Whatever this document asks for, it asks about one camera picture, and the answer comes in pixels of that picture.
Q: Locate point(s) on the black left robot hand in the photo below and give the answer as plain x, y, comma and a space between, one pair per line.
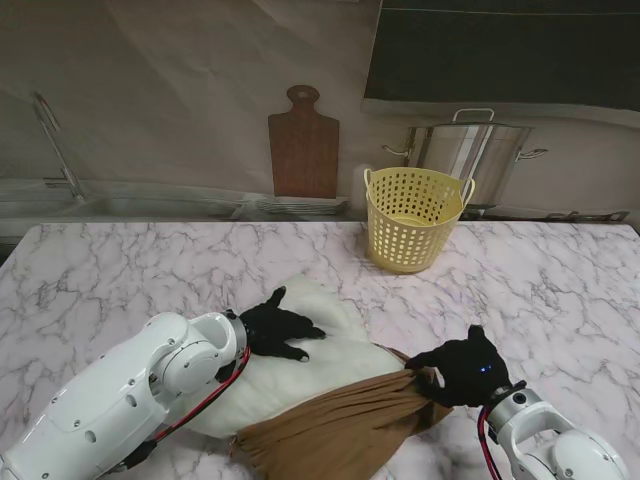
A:
275, 327

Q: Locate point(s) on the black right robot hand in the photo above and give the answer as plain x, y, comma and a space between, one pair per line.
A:
462, 372

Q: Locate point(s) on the white pillow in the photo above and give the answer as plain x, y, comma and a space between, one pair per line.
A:
300, 385

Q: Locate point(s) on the brown pillowcase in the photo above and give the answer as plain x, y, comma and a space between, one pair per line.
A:
340, 425

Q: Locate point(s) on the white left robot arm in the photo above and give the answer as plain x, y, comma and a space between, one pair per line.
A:
100, 400

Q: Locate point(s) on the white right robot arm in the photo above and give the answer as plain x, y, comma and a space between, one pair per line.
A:
550, 440

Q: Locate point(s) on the yellow perforated laundry basket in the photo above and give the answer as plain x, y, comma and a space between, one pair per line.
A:
410, 225

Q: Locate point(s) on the stack of white plates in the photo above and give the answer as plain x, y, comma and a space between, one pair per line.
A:
300, 205

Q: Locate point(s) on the white cylindrical candle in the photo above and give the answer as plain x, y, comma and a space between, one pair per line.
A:
357, 187

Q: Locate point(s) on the brown wooden cutting board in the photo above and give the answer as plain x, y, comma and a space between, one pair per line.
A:
302, 150

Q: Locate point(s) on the steel kitchen sink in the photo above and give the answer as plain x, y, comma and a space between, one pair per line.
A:
125, 207

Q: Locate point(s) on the black stove grate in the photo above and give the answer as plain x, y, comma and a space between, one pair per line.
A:
600, 216

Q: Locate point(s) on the large steel stock pot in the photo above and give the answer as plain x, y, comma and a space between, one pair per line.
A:
480, 150

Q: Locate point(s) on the chrome kitchen faucet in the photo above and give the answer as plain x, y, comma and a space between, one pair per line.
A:
76, 190

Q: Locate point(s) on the dark range hood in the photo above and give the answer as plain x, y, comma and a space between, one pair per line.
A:
500, 50

